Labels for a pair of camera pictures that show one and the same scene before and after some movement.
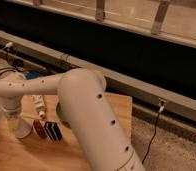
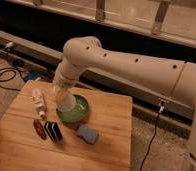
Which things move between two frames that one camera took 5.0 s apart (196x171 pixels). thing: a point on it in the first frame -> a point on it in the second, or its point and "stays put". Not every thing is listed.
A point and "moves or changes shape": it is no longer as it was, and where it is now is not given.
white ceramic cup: [23, 126] moves or changes shape
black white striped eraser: [53, 130] stays put
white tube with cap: [40, 105] stays put
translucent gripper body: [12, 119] -> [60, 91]
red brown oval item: [39, 128] stays put
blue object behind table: [33, 74] stays put
